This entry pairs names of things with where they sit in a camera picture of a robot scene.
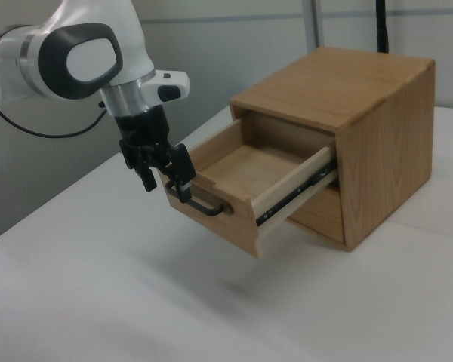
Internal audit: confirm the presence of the wooden drawer with handle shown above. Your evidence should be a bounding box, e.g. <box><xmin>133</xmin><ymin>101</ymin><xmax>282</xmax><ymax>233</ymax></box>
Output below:
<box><xmin>165</xmin><ymin>111</ymin><xmax>341</xmax><ymax>262</ymax></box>

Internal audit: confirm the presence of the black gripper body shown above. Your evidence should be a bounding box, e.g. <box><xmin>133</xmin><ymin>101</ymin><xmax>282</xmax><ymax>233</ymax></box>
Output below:
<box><xmin>113</xmin><ymin>105</ymin><xmax>173</xmax><ymax>152</ymax></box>

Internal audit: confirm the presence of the wooden drawer with slot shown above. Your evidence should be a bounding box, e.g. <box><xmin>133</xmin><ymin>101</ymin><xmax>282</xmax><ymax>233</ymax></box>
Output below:
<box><xmin>286</xmin><ymin>186</ymin><xmax>345</xmax><ymax>244</ymax></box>

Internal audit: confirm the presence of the grey partition post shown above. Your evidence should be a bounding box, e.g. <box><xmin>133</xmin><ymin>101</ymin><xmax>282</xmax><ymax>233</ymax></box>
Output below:
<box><xmin>305</xmin><ymin>0</ymin><xmax>324</xmax><ymax>52</ymax></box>

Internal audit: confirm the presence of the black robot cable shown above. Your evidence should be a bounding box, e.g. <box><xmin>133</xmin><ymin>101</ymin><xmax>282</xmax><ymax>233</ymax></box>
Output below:
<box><xmin>0</xmin><ymin>96</ymin><xmax>109</xmax><ymax>267</ymax></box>

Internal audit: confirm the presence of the wooden two-drawer cabinet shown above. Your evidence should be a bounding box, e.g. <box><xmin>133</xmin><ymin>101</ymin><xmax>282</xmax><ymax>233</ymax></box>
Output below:
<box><xmin>229</xmin><ymin>46</ymin><xmax>437</xmax><ymax>253</ymax></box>

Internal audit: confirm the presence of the black pole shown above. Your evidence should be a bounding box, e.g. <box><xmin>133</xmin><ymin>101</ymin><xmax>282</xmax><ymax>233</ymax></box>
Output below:
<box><xmin>374</xmin><ymin>0</ymin><xmax>392</xmax><ymax>54</ymax></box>

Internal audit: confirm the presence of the black metal drawer handle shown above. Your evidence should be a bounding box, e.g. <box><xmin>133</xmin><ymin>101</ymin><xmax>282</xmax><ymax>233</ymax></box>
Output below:
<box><xmin>165</xmin><ymin>182</ymin><xmax>233</xmax><ymax>218</ymax></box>

